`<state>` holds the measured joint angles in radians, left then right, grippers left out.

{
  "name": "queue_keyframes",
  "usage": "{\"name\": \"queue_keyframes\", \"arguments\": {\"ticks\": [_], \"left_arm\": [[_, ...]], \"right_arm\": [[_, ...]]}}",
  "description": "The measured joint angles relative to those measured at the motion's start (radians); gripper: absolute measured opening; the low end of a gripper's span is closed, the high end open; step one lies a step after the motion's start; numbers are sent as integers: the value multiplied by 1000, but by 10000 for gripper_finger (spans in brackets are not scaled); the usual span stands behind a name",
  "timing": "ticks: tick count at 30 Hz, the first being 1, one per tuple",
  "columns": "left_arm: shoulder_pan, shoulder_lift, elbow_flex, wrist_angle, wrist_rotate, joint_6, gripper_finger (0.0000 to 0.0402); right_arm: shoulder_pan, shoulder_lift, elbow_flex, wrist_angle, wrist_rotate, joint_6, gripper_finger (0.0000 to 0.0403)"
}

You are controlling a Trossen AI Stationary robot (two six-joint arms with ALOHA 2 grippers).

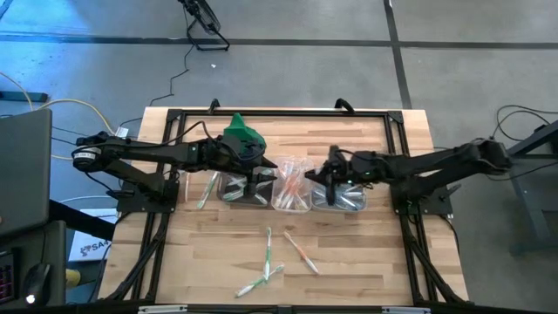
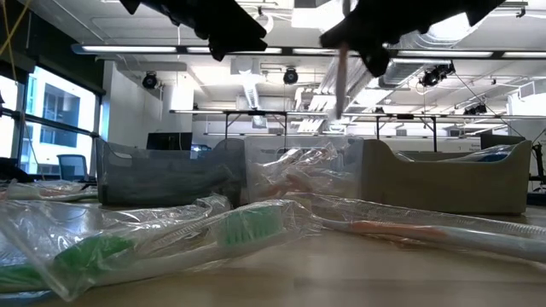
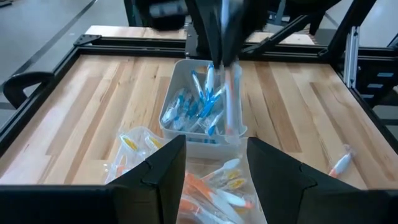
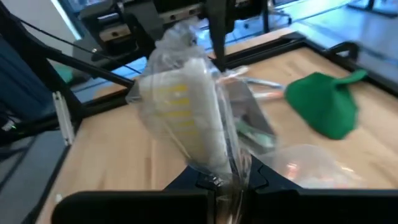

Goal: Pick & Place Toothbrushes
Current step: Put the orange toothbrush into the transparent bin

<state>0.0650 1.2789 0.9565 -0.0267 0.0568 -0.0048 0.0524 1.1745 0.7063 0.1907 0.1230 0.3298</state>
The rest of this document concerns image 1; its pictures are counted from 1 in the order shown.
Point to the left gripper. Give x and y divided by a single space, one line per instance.
218 159

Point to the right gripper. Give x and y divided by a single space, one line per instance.
349 173

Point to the blue toothbrush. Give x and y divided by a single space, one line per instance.
344 189
349 194
319 196
353 204

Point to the orange toothbrush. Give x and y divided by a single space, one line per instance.
301 179
287 174
281 194
291 187
301 253
296 194
285 200
187 187

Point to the dark grey plastic bin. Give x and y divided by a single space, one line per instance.
222 202

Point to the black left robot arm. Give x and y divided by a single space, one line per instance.
144 150

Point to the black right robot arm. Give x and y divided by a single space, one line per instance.
436 163

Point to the clear plastic bin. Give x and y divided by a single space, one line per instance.
275 209

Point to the frosted plastic bin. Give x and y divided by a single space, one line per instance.
362 208

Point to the green cloth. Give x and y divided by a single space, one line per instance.
237 124

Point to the white power adapter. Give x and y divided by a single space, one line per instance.
122 131

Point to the black floor fan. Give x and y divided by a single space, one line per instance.
205 15

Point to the white printed box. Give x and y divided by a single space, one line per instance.
87 248

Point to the dark metal table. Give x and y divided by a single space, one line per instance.
527 205

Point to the small yellow object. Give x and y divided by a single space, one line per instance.
73 277

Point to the black side desk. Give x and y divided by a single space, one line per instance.
54 261

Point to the black computer mouse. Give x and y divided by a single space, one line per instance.
37 283

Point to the black flat floor bar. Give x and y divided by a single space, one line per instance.
22 96

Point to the black keyboard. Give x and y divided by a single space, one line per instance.
6 279

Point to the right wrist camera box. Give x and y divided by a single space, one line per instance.
362 159

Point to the black table frame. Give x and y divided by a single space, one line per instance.
379 114

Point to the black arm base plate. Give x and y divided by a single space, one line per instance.
440 207
131 205

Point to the silver metal bracket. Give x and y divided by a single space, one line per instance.
163 309
405 310

